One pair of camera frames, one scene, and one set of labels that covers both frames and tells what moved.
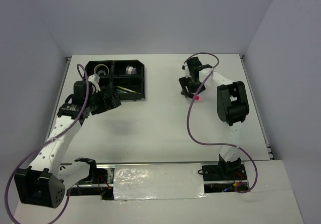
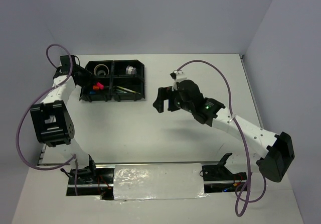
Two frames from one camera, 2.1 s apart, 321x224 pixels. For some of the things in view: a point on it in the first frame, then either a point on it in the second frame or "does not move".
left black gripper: (110, 103) to (88, 76)
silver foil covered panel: (159, 181) does not move
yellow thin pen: (128, 89) does not move
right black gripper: (185, 81) to (164, 94)
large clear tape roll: (101, 65) does not move
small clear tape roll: (100, 72) does not move
